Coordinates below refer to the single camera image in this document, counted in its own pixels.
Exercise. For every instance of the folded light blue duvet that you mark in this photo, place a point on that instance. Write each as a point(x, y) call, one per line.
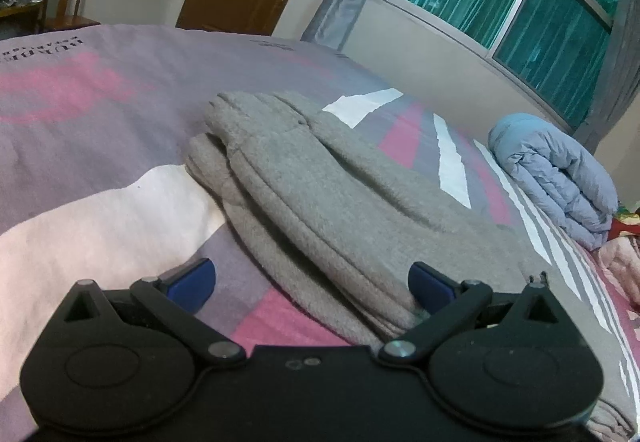
point(555, 172)

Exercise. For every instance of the window with green glass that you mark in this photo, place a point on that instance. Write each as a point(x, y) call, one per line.
point(500, 2)

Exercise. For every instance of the grey pants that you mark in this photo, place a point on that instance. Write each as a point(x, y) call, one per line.
point(320, 192)

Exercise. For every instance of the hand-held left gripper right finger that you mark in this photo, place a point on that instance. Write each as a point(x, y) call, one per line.
point(430, 283)

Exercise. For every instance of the bed with striped sheet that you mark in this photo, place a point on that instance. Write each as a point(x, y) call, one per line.
point(100, 132)

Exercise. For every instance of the folded pink blanket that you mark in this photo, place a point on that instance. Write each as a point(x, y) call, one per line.
point(622, 262)

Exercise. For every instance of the pile of colourful clothes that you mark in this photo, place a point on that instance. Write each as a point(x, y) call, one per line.
point(625, 219)

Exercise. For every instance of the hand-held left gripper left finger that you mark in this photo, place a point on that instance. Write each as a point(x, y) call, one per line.
point(192, 282)

